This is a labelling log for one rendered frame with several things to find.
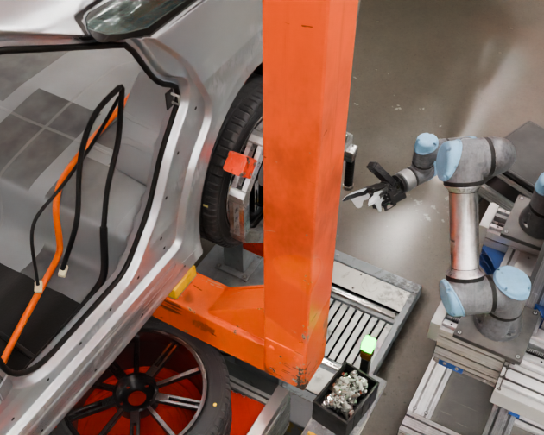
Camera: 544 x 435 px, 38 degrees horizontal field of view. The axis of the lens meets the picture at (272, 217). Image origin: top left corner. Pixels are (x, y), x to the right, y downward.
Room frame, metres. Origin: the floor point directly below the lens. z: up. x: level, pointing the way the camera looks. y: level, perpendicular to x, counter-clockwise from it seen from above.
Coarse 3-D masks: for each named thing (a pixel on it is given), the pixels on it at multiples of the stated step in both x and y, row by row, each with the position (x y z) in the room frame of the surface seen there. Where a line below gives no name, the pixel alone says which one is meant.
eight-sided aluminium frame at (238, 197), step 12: (252, 132) 2.08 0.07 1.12; (252, 144) 2.05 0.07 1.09; (240, 180) 1.97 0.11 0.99; (252, 180) 1.96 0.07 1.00; (240, 192) 1.93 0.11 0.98; (240, 204) 1.91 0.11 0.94; (240, 216) 1.91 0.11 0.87; (240, 228) 1.91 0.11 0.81; (252, 228) 2.06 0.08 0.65; (240, 240) 1.91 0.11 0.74; (252, 240) 1.95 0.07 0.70
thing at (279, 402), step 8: (280, 392) 1.49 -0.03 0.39; (288, 392) 1.50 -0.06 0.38; (272, 400) 1.46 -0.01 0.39; (280, 400) 1.46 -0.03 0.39; (288, 400) 1.50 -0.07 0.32; (264, 408) 1.43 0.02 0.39; (272, 408) 1.43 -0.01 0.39; (280, 408) 1.44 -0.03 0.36; (264, 416) 1.40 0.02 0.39; (272, 416) 1.40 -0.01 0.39; (280, 416) 1.44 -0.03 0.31; (256, 424) 1.37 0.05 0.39; (264, 424) 1.37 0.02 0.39; (272, 424) 1.39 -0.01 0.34; (248, 432) 1.33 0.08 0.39; (256, 432) 1.33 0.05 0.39; (264, 432) 1.35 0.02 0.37; (272, 432) 1.39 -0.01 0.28
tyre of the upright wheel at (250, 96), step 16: (256, 80) 2.31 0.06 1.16; (240, 96) 2.20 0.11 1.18; (256, 96) 2.20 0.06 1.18; (240, 112) 2.12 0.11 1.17; (256, 112) 2.15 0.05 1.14; (224, 128) 2.08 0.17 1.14; (240, 128) 2.07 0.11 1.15; (224, 144) 2.02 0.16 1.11; (240, 144) 2.06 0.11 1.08; (224, 160) 1.98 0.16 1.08; (208, 176) 1.96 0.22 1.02; (224, 176) 1.96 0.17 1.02; (208, 192) 1.93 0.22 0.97; (224, 192) 1.95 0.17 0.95; (208, 208) 1.92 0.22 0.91; (224, 208) 1.95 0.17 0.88; (208, 224) 1.91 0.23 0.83; (224, 224) 1.94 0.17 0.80; (256, 224) 2.14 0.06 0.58; (208, 240) 1.97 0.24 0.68; (224, 240) 1.94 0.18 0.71
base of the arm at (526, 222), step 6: (528, 204) 1.96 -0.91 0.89; (522, 210) 1.97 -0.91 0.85; (528, 210) 1.93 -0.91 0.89; (534, 210) 1.91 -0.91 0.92; (522, 216) 1.94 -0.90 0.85; (528, 216) 1.92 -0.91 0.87; (534, 216) 1.90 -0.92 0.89; (540, 216) 1.89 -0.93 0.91; (522, 222) 1.92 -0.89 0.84; (528, 222) 1.90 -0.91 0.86; (534, 222) 1.89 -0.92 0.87; (540, 222) 1.88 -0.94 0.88; (522, 228) 1.91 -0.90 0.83; (528, 228) 1.89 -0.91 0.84; (534, 228) 1.88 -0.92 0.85; (540, 228) 1.87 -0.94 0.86; (528, 234) 1.88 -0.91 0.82; (534, 234) 1.87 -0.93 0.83; (540, 234) 1.86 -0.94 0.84
